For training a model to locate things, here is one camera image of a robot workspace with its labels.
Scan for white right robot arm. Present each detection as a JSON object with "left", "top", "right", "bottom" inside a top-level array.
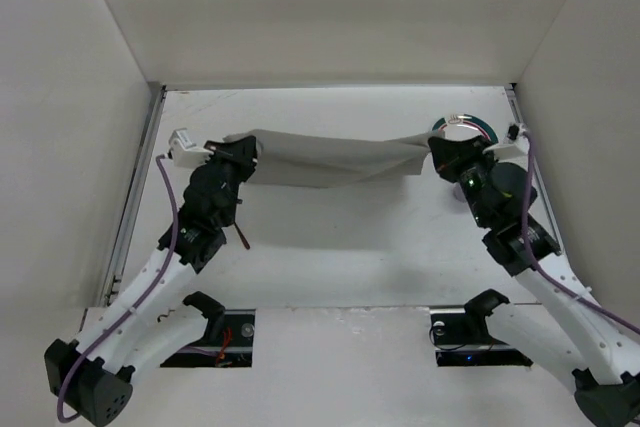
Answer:
[{"left": 428, "top": 133, "right": 639, "bottom": 426}]

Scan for white plate green rim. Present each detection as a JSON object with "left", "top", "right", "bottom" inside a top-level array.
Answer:
[{"left": 432, "top": 113, "right": 498, "bottom": 144}]

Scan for grey cloth placemat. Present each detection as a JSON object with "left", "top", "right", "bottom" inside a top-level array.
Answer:
[{"left": 224, "top": 129, "right": 444, "bottom": 188}]

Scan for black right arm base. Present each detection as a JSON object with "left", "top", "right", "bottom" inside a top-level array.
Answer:
[{"left": 428, "top": 289, "right": 533, "bottom": 368}]

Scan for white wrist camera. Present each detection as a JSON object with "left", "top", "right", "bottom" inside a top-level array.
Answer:
[
  {"left": 168, "top": 128, "right": 212, "bottom": 169},
  {"left": 483, "top": 123, "right": 530, "bottom": 161}
]

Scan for lilac plastic cup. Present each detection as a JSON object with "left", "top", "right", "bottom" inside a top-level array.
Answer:
[{"left": 453, "top": 187, "right": 465, "bottom": 202}]

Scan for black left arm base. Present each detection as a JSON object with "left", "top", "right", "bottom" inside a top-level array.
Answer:
[{"left": 160, "top": 291, "right": 256, "bottom": 368}]

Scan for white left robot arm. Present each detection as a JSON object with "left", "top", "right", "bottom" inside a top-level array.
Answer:
[{"left": 44, "top": 132, "right": 258, "bottom": 426}]

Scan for brown wooden spoon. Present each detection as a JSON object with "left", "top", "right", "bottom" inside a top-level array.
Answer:
[{"left": 234, "top": 223, "right": 251, "bottom": 250}]

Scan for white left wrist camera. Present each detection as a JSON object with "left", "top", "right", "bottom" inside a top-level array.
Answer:
[{"left": 168, "top": 128, "right": 212, "bottom": 169}]

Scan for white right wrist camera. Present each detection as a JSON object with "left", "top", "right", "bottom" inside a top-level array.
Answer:
[{"left": 483, "top": 123, "right": 530, "bottom": 161}]

